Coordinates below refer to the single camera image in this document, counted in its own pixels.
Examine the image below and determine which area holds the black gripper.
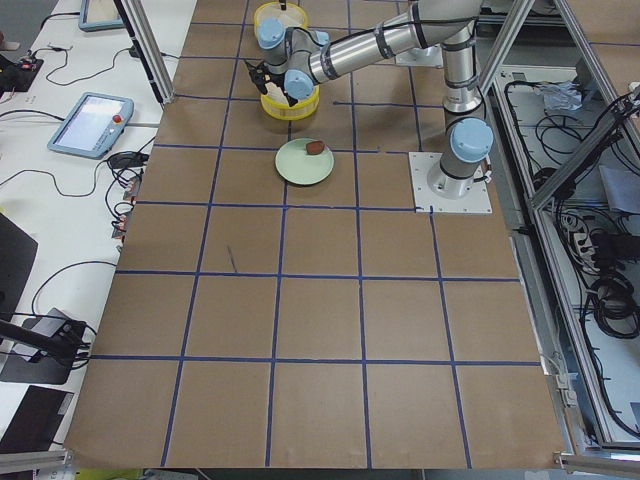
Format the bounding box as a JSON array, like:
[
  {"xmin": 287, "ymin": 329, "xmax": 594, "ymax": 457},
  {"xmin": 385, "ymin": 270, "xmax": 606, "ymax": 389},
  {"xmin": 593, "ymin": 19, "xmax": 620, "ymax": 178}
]
[{"xmin": 244, "ymin": 0, "xmax": 287, "ymax": 95}]

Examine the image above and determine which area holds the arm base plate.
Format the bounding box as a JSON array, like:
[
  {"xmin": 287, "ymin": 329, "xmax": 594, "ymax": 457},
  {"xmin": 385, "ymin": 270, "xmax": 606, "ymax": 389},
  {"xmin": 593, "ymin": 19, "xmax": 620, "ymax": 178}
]
[{"xmin": 408, "ymin": 152, "xmax": 493, "ymax": 215}]

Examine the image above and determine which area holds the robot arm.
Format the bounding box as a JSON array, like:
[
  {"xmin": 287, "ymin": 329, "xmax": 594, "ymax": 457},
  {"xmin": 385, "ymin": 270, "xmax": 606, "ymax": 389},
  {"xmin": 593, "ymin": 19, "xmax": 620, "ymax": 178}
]
[{"xmin": 246, "ymin": 1, "xmax": 494, "ymax": 200}]

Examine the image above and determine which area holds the green plate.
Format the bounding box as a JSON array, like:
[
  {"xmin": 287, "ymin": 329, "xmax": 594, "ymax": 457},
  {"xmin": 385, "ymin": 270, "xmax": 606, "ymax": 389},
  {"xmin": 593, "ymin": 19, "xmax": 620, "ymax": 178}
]
[{"xmin": 275, "ymin": 138, "xmax": 335, "ymax": 186}]

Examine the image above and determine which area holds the brown bun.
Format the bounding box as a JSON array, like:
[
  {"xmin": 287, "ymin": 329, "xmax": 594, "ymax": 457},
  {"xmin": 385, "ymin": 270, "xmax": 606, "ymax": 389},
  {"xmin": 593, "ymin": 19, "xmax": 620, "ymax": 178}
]
[{"xmin": 305, "ymin": 140, "xmax": 325, "ymax": 155}]

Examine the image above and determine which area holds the black monitor stand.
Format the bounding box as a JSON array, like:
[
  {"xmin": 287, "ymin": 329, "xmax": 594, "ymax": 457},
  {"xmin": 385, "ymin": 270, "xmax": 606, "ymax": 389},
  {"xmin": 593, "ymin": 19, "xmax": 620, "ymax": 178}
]
[{"xmin": 1, "ymin": 309, "xmax": 97, "ymax": 385}]

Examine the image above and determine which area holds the teach pendant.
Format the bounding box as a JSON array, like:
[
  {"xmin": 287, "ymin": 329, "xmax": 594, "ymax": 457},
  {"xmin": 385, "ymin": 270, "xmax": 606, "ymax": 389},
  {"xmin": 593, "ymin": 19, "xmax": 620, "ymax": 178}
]
[
  {"xmin": 78, "ymin": 0, "xmax": 124, "ymax": 32},
  {"xmin": 47, "ymin": 92, "xmax": 135, "ymax": 160}
]

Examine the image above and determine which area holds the aluminium frame post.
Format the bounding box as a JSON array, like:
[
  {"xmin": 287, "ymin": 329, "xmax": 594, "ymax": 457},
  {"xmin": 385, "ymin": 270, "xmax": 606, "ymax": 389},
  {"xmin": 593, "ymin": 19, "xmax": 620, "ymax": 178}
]
[{"xmin": 114, "ymin": 0, "xmax": 175, "ymax": 106}]

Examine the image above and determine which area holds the yellow steamer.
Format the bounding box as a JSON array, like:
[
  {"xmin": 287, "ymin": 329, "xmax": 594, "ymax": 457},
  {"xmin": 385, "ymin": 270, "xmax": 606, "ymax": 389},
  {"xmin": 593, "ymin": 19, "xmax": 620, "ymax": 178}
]
[
  {"xmin": 253, "ymin": 1, "xmax": 309, "ymax": 39},
  {"xmin": 260, "ymin": 86, "xmax": 320, "ymax": 121}
]

